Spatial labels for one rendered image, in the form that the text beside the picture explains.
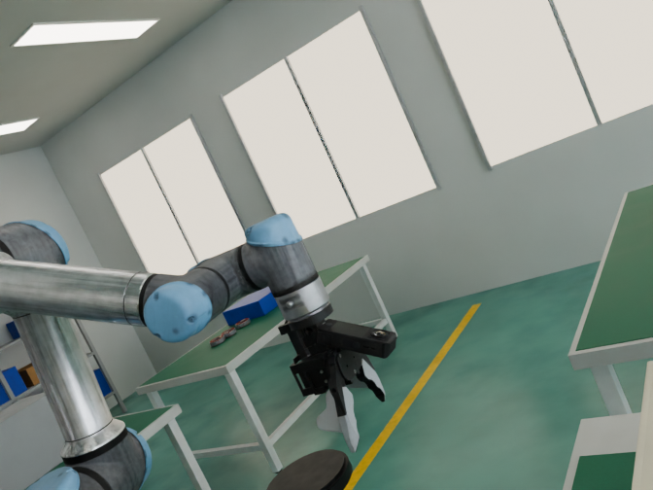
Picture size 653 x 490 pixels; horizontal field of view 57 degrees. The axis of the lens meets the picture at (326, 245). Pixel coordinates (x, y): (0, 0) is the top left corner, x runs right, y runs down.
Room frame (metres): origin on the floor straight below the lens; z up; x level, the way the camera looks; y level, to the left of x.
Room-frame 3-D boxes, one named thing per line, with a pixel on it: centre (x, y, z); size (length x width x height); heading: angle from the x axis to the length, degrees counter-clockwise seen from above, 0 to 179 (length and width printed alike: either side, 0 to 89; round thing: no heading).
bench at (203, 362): (4.48, 0.64, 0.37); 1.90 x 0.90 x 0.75; 144
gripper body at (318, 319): (0.90, 0.07, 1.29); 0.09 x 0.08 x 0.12; 63
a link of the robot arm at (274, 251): (0.90, 0.07, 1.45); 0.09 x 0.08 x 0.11; 71
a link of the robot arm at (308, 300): (0.90, 0.07, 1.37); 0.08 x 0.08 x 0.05
